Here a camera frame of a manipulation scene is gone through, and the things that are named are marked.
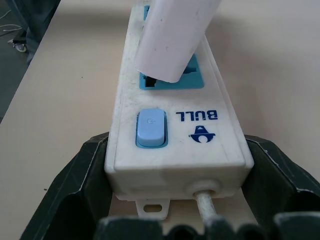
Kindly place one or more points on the white power strip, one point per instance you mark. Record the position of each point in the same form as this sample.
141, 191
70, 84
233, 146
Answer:
175, 140

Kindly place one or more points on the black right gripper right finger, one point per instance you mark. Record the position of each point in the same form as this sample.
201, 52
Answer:
275, 180

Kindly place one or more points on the black wheeled cart base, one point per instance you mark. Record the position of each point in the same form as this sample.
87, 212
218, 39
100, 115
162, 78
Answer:
21, 35

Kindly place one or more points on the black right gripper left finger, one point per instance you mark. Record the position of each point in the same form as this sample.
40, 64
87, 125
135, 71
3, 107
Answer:
75, 180

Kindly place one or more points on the white charger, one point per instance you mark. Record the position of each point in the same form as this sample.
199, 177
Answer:
172, 37

